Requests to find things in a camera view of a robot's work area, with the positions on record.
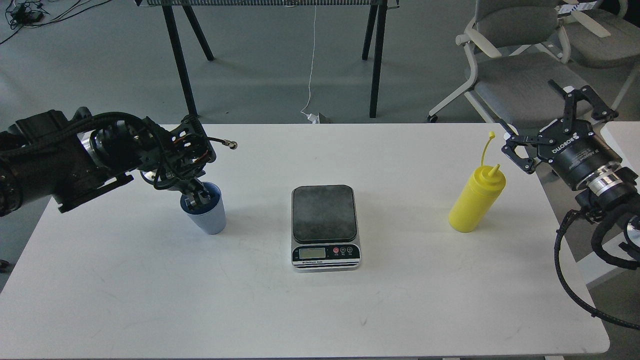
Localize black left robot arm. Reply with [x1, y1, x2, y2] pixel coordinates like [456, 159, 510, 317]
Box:
[0, 107, 238, 216]

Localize black metal table frame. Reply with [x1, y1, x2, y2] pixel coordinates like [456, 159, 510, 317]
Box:
[134, 0, 401, 119]

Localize grey office chair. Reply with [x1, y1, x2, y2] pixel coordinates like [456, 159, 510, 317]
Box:
[427, 0, 587, 131]
[557, 0, 640, 110]

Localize black cables on floor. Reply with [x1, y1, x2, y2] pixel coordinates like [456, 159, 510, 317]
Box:
[0, 0, 113, 46]

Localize blue plastic cup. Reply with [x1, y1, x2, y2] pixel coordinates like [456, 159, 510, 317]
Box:
[179, 182, 227, 235]

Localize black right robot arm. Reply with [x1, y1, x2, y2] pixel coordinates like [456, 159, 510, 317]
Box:
[499, 80, 640, 330]

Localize silver digital kitchen scale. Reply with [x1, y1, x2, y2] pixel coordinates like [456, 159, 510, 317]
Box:
[290, 184, 362, 272]

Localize white hanging cable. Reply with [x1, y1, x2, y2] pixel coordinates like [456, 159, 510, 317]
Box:
[299, 5, 331, 125]

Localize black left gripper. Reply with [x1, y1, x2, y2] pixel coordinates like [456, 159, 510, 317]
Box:
[139, 115, 238, 215]

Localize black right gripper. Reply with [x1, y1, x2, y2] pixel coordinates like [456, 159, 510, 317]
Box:
[497, 79, 623, 192]

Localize yellow squeeze bottle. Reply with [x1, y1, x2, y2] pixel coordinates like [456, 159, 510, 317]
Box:
[448, 131, 506, 233]

